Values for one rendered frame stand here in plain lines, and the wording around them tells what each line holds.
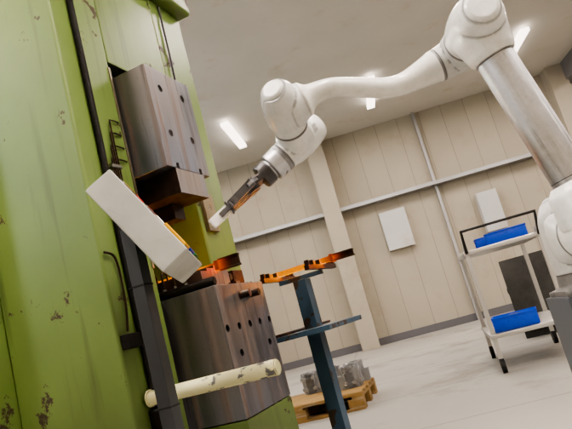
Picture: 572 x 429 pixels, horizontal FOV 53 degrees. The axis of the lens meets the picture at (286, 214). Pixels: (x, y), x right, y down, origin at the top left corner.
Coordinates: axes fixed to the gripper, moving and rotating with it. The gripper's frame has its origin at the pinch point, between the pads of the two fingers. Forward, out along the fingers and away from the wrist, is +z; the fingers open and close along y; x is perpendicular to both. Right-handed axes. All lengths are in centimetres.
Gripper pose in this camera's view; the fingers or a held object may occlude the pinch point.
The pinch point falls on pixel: (220, 216)
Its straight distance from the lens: 168.4
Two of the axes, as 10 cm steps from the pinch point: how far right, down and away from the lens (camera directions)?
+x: -7.1, -7.0, 1.2
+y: -0.3, 2.0, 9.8
